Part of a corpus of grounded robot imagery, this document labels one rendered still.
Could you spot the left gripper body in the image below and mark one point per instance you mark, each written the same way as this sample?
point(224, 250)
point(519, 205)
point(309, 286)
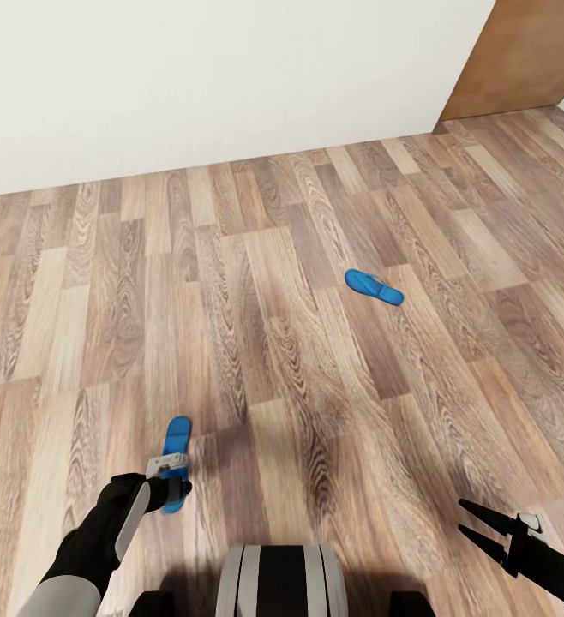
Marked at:
point(169, 492)

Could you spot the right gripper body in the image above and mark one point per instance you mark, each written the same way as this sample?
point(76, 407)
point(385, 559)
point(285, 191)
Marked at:
point(535, 560)

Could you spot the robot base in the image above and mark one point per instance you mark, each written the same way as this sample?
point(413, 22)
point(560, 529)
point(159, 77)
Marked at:
point(403, 604)

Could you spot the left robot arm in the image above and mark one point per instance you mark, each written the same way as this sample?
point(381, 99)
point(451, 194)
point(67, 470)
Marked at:
point(79, 578)

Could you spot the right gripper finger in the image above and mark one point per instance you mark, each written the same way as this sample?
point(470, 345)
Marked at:
point(498, 521)
point(494, 549)

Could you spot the sandal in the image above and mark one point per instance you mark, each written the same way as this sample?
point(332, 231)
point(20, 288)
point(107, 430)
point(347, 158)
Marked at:
point(176, 441)
point(364, 283)

